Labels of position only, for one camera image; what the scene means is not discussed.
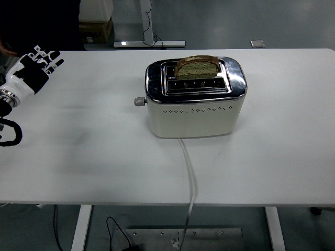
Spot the white table leg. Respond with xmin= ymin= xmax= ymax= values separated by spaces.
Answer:
xmin=70 ymin=205 xmax=93 ymax=251
xmin=264 ymin=207 xmax=286 ymax=251

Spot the brown cardboard box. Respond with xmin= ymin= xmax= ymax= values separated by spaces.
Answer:
xmin=79 ymin=17 xmax=114 ymax=44

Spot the person's hand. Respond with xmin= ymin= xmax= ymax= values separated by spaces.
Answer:
xmin=0 ymin=42 xmax=19 ymax=58

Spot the black cable on stand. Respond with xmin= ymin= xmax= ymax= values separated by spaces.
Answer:
xmin=142 ymin=0 xmax=166 ymax=50

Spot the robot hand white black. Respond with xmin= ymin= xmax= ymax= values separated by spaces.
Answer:
xmin=0 ymin=44 xmax=65 ymax=102

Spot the white toaster power cord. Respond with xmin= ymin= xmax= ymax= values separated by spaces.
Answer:
xmin=169 ymin=138 xmax=198 ymax=248

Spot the white toaster chrome top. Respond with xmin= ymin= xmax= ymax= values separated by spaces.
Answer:
xmin=144 ymin=56 xmax=248 ymax=139

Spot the white desk stand leg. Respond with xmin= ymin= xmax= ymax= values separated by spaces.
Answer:
xmin=113 ymin=0 xmax=186 ymax=49

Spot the thin black cable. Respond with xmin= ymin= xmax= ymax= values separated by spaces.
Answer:
xmin=53 ymin=205 xmax=63 ymax=251

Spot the brown bread slice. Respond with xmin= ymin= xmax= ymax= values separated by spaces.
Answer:
xmin=174 ymin=54 xmax=220 ymax=81

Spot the white box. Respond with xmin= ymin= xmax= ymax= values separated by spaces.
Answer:
xmin=79 ymin=0 xmax=115 ymax=23

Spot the black cable with adapter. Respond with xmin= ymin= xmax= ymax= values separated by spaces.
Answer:
xmin=106 ymin=216 xmax=141 ymax=251

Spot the grey metal plate with screws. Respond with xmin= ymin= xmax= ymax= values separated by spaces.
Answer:
xmin=115 ymin=227 xmax=244 ymax=251

